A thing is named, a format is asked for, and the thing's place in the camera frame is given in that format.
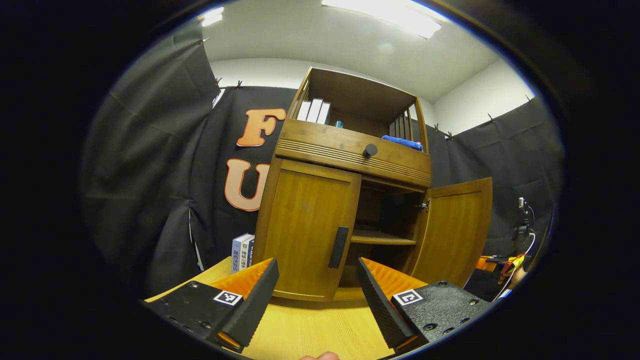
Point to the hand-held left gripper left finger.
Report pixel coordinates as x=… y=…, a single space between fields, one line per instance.
x=255 y=305

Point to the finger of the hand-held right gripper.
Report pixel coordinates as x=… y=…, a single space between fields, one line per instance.
x=489 y=263

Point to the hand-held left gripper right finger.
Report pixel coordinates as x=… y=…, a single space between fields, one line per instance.
x=382 y=305

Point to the wooden cabinet door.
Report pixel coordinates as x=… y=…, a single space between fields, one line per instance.
x=300 y=225
x=455 y=230

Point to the wooden double-door shoe cabinet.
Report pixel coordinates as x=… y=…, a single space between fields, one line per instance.
x=350 y=90

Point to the wooden inner cabinet shelf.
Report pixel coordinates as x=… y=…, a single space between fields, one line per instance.
x=382 y=238

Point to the metal door hinge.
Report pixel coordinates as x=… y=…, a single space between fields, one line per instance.
x=424 y=205

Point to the blue and white book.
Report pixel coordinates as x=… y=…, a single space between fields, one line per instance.
x=241 y=252

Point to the blue folded towel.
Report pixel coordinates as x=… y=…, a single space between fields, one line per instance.
x=402 y=143

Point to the wooden drawer with black knob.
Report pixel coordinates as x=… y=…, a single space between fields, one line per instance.
x=320 y=142

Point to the ceiling strip light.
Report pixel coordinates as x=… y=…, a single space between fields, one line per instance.
x=212 y=16

